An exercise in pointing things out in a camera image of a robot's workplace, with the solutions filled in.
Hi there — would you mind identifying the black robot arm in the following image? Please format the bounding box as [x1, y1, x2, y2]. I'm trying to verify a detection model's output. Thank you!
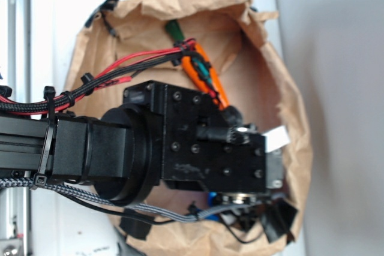
[1, 81, 284, 206]

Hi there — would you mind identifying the aluminium frame rail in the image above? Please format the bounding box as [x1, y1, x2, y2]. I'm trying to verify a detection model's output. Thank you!
[0, 0, 32, 256]

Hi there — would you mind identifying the crumpled brown paper bag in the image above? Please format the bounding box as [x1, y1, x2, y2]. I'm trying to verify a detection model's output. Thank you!
[65, 0, 313, 255]

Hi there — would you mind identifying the red and black wire bundle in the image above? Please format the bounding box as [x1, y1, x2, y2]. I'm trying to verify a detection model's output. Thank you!
[0, 37, 223, 116]

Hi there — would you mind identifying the blue sponge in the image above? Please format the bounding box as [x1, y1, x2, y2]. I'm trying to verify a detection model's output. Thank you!
[206, 192, 222, 222]

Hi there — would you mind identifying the orange plastic toy carrot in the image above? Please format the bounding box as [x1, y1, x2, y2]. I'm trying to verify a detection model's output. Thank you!
[164, 19, 230, 112]

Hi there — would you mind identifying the grey braided cable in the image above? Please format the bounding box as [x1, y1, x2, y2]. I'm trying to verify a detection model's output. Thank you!
[0, 177, 259, 222]

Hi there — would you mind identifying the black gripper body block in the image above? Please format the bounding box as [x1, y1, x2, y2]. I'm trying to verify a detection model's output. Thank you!
[123, 81, 284, 193]

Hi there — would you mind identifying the black zip tie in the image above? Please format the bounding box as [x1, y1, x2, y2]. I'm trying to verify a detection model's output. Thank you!
[31, 86, 56, 190]

